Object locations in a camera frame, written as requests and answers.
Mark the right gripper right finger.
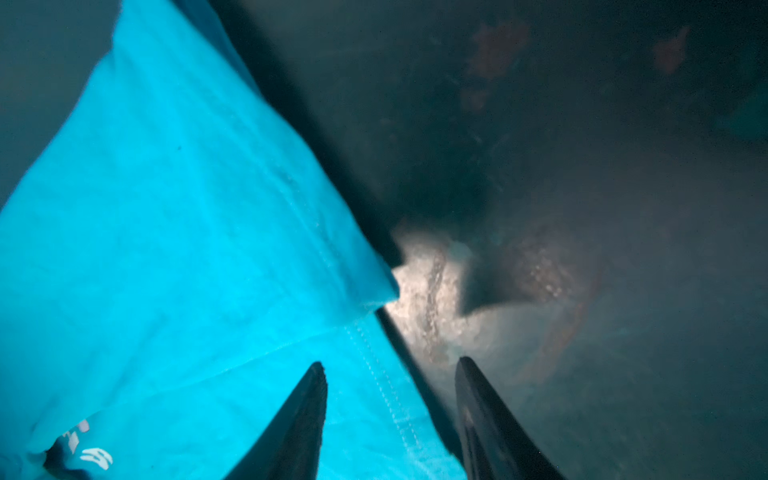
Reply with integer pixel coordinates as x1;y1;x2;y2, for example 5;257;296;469
455;356;564;480

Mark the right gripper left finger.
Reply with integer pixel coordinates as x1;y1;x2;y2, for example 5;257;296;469
226;362;328;480

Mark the teal printed t shirt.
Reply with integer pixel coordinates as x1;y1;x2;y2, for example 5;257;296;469
1;1;464;479

